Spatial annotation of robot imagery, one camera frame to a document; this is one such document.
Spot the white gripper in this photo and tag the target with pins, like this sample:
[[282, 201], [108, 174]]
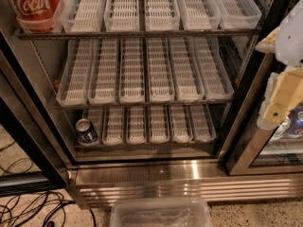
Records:
[[293, 37]]

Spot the blue pepsi can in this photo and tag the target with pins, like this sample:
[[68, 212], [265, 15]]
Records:
[[87, 135]]

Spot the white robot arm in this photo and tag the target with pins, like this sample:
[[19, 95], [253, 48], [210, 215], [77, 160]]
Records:
[[289, 51]]

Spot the blue can behind door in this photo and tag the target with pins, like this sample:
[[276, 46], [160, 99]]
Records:
[[296, 127]]

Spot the white can behind door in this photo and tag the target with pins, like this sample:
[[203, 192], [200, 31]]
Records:
[[281, 129]]

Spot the middle shelf tray six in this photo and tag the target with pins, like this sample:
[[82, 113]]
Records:
[[212, 70]]

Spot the shelf tray six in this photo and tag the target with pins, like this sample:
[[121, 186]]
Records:
[[202, 124], [238, 14], [212, 70]]

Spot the top shelf tray six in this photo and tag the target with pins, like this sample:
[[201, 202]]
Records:
[[238, 14]]

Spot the middle shelf tray five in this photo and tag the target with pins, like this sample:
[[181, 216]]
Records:
[[186, 78]]

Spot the shelf tray five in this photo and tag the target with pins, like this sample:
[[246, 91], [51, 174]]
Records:
[[186, 78], [199, 14], [179, 122]]

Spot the bottom shelf tray six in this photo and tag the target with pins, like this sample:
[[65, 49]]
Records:
[[202, 124]]

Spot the top shelf tray five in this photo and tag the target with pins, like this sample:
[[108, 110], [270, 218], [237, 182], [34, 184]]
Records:
[[199, 14]]

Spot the bottom shelf tray five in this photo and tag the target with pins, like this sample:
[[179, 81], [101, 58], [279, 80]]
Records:
[[179, 122]]

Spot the middle shelf tray four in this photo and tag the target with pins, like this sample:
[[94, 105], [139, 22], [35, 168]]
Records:
[[160, 76]]

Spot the shelf tray four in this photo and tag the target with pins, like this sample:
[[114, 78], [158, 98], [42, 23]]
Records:
[[159, 131], [160, 76], [161, 15]]

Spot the bottom shelf tray four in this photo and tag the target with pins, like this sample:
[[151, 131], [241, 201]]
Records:
[[159, 131]]

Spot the top shelf tray four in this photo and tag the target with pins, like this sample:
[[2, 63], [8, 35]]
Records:
[[161, 15]]

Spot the middle shelf tray three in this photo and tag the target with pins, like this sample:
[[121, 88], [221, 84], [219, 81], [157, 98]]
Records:
[[131, 81]]

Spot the shelf tray three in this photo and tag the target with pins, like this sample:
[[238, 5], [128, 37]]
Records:
[[131, 81], [136, 133], [121, 15]]

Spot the bottom shelf tray three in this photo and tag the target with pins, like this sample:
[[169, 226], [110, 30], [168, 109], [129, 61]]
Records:
[[136, 133]]

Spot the stainless steel fridge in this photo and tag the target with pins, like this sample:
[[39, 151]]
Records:
[[33, 46]]

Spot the top shelf tray three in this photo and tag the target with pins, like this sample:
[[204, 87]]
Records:
[[121, 15]]

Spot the bottom shelf tray two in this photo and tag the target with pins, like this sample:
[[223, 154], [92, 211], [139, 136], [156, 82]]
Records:
[[113, 126]]

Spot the shelf tray two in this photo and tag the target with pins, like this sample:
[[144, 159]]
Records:
[[81, 16], [102, 89], [113, 126]]

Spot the middle shelf tray two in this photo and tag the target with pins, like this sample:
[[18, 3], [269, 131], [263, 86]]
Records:
[[102, 89]]

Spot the bottom shelf tray one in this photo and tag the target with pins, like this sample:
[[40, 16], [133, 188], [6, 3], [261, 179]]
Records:
[[94, 115]]

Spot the middle shelf tray one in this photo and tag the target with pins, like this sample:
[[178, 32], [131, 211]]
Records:
[[74, 83]]

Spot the top shelf tray two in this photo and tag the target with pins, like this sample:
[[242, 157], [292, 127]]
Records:
[[81, 16]]

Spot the red coca-cola can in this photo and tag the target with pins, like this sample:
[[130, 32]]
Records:
[[36, 3]]

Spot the glass fridge door left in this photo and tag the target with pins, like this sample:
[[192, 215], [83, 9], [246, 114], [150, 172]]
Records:
[[21, 127]]

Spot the clear plastic bin on floor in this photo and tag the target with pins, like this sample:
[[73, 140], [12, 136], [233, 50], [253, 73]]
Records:
[[161, 212]]

